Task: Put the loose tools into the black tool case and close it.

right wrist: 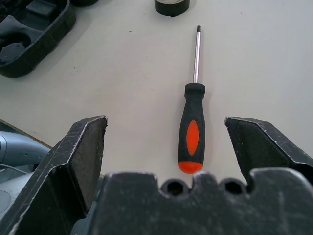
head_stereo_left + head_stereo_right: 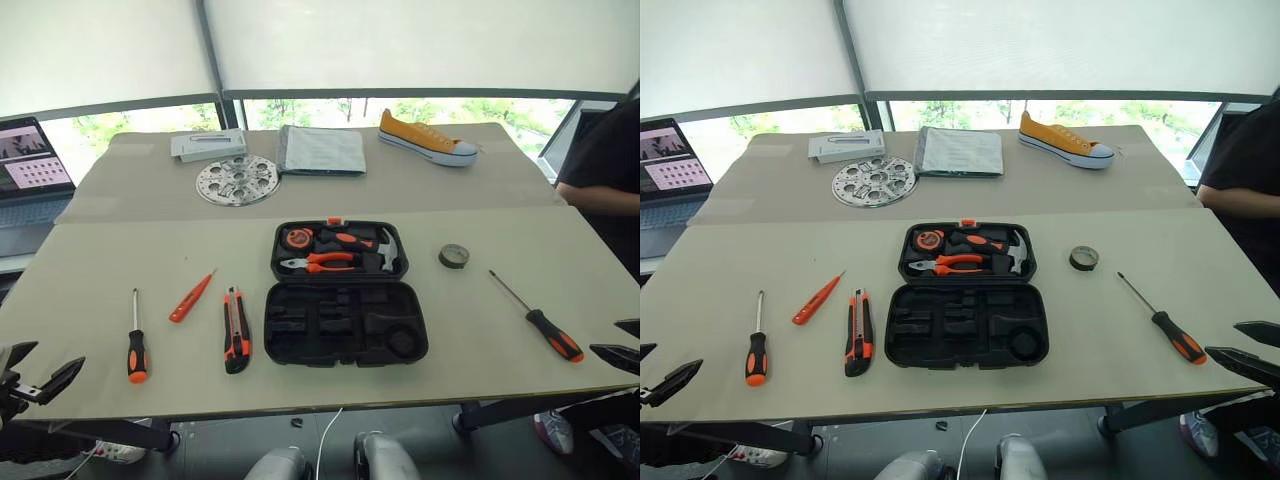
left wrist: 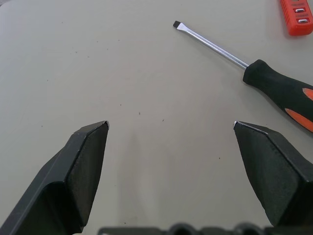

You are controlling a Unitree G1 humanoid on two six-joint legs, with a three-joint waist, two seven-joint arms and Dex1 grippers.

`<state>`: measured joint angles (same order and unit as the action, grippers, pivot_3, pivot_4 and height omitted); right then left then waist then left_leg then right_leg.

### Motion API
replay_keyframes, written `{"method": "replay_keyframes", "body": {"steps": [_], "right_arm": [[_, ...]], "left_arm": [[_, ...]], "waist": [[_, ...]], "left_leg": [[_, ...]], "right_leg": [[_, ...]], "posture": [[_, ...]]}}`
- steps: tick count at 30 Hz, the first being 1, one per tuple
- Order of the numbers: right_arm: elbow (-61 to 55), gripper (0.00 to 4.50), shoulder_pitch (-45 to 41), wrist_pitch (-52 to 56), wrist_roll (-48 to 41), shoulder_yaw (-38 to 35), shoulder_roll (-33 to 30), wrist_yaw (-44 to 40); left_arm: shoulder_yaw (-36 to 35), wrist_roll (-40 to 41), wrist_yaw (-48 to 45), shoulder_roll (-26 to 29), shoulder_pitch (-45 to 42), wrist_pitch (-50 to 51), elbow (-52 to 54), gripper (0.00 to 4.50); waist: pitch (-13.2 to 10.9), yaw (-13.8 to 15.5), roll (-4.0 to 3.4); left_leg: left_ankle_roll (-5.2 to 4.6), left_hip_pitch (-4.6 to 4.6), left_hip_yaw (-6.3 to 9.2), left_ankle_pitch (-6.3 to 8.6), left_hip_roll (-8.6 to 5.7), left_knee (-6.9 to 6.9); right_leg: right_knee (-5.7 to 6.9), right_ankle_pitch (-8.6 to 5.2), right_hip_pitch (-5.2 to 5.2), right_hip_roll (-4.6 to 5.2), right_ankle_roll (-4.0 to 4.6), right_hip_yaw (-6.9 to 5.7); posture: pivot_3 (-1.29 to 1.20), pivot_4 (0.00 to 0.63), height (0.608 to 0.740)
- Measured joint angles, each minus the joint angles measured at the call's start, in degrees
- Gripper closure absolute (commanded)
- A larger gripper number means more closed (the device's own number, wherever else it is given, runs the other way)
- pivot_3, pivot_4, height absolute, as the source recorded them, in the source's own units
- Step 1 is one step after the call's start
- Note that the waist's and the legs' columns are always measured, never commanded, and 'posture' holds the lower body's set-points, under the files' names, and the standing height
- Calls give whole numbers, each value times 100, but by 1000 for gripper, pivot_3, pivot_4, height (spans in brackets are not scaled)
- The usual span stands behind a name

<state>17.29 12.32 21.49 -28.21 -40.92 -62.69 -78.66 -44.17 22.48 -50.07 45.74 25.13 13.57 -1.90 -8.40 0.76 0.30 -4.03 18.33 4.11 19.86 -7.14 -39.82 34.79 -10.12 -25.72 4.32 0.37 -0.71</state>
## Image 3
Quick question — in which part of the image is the flathead screwdriver black orange handle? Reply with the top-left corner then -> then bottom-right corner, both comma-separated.
173,21 -> 313,133

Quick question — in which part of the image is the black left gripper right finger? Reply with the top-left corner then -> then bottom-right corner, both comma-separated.
233,120 -> 313,228

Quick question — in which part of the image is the orange ribbed bit holder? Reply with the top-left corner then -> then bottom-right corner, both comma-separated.
280,0 -> 313,36

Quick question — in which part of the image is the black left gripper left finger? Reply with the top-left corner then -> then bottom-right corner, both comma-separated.
0,120 -> 110,235

